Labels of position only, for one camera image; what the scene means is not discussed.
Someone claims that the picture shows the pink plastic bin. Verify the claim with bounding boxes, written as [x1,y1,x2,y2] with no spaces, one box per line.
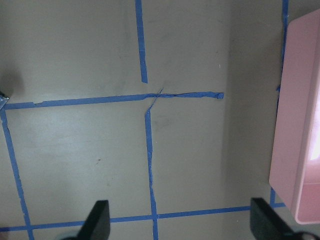
[269,10,320,225]

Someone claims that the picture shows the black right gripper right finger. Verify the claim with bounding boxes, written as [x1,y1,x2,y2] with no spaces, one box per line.
[249,197,320,240]

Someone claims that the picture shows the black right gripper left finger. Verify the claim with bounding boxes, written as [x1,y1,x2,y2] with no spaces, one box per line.
[76,200,111,240]

